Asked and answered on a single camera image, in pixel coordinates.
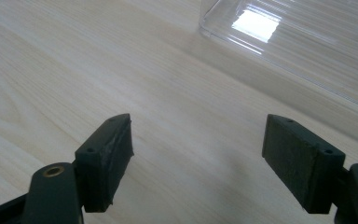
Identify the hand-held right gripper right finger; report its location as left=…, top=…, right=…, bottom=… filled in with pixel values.
left=261, top=114, right=346, bottom=215

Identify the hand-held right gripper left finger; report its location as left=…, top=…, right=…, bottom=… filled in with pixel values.
left=74, top=113, right=134, bottom=214

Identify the clear plastic box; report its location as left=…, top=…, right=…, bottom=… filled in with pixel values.
left=198, top=0, right=358, bottom=115

